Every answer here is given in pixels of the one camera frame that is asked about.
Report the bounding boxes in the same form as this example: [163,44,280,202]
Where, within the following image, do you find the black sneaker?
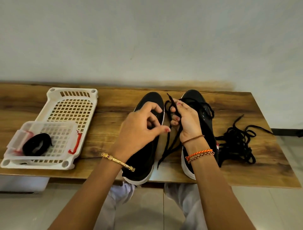
[180,89,220,181]
[121,91,166,186]

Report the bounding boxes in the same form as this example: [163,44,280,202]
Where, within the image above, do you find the person's right hand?
[169,99,204,143]

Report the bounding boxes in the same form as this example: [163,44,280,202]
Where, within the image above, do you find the clear container with red handles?
[3,120,84,162]

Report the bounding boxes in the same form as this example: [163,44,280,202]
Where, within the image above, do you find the orange braided bracelet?
[184,148,216,164]

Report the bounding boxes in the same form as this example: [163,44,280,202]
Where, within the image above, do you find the white box under table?
[0,176,51,194]

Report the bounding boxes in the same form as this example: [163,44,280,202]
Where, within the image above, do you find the person's right forearm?
[184,137,257,230]

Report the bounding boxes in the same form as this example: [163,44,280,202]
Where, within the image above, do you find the white plastic lattice basket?
[0,87,99,171]

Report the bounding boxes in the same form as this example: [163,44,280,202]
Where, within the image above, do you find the person's left forearm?
[47,155,134,230]

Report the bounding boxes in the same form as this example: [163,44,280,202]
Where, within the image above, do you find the black band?
[22,132,54,157]
[157,93,217,169]

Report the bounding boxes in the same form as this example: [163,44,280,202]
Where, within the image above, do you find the gold bracelet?
[99,151,137,173]

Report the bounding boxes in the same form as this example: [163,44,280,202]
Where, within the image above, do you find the person's left hand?
[112,101,172,165]

